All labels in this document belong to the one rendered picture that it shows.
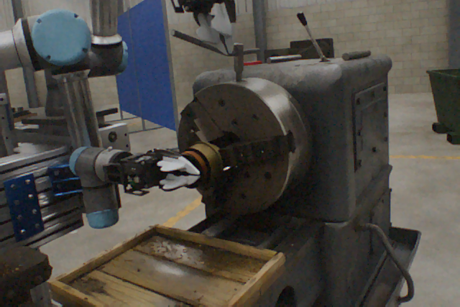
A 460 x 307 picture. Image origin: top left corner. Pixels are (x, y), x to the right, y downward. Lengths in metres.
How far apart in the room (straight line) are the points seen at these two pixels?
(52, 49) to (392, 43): 10.15
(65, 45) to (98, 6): 0.44
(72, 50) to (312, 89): 0.54
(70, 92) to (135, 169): 0.34
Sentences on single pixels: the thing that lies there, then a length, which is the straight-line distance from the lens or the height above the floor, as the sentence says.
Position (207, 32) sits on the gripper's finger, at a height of 1.34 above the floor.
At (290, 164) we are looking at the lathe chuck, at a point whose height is 1.06.
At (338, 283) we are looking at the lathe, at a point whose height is 0.70.
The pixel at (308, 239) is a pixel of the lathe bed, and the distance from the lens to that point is 0.96.
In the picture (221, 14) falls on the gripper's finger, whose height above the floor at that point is 1.37.
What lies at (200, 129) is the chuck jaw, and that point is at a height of 1.14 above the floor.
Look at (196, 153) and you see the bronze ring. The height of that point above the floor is 1.11.
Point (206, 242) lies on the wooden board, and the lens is 0.91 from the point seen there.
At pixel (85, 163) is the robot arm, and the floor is 1.09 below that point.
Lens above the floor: 1.30
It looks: 11 degrees down
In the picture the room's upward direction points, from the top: 5 degrees counter-clockwise
